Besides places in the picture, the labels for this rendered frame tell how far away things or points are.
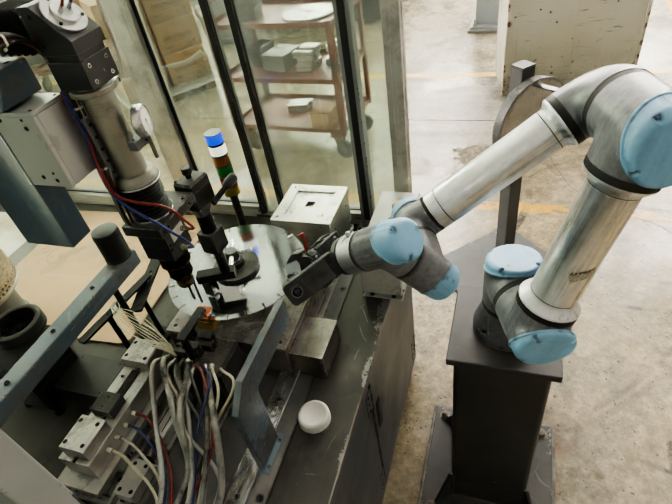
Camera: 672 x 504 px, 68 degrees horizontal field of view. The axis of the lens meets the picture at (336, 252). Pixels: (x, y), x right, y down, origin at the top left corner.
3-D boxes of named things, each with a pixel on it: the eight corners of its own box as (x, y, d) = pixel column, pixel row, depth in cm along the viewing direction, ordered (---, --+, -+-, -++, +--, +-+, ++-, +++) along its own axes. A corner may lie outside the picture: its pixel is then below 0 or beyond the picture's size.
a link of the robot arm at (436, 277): (453, 245, 93) (413, 216, 88) (469, 287, 85) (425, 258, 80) (423, 270, 97) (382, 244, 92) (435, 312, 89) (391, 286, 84)
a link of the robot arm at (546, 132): (607, 28, 80) (375, 205, 100) (644, 51, 72) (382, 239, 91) (634, 79, 86) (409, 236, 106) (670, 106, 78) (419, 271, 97)
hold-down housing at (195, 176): (215, 239, 108) (184, 158, 95) (233, 243, 106) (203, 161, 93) (200, 255, 104) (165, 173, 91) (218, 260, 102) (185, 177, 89)
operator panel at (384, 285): (386, 230, 153) (382, 190, 143) (421, 233, 149) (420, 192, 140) (363, 296, 133) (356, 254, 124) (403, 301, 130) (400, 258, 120)
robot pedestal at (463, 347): (551, 428, 175) (591, 277, 127) (552, 550, 147) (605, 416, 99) (437, 407, 188) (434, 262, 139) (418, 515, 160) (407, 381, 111)
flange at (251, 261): (265, 271, 116) (263, 264, 114) (220, 290, 113) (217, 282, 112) (252, 246, 124) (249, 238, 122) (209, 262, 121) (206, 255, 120)
